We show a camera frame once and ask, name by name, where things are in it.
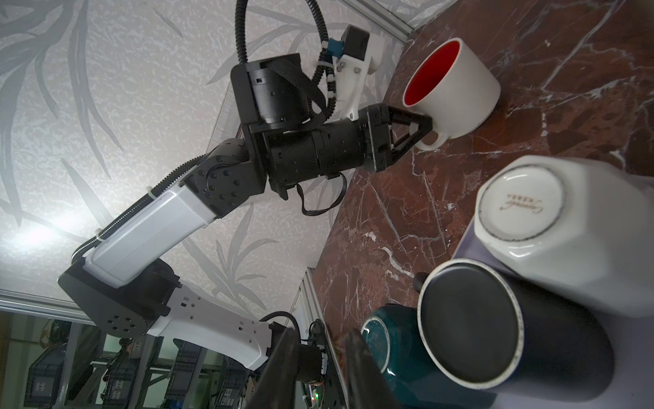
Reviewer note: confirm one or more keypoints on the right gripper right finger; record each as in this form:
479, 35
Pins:
365, 384

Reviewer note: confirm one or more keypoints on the white octagonal mug upside down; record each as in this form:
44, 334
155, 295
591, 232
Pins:
582, 229

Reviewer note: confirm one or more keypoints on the black mug white rim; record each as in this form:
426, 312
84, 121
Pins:
470, 323

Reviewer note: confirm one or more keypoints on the dark green mug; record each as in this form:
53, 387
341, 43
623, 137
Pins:
393, 337

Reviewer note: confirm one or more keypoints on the aluminium frame crossbar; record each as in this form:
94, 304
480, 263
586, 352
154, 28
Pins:
386, 20

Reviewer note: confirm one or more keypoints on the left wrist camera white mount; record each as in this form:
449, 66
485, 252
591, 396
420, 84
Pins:
356, 55

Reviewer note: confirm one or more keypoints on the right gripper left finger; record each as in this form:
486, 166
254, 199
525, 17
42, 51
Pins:
277, 386

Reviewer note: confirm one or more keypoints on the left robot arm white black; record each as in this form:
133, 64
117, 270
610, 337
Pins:
120, 280

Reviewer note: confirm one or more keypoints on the lavender rectangular tray mat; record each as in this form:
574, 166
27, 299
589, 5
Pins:
573, 357

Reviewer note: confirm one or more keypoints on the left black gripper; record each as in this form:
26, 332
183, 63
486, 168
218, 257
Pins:
298, 156

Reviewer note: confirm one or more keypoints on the white mug red interior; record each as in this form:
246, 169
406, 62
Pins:
455, 89

